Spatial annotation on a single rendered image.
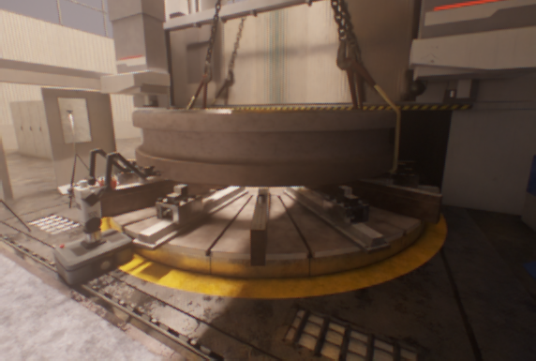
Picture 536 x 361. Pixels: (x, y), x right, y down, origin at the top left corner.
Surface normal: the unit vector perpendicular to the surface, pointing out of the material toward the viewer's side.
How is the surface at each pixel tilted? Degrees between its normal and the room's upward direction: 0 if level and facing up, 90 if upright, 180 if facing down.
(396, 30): 90
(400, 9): 90
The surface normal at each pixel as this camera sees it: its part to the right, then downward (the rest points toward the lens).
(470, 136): -0.45, 0.17
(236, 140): -0.15, 0.18
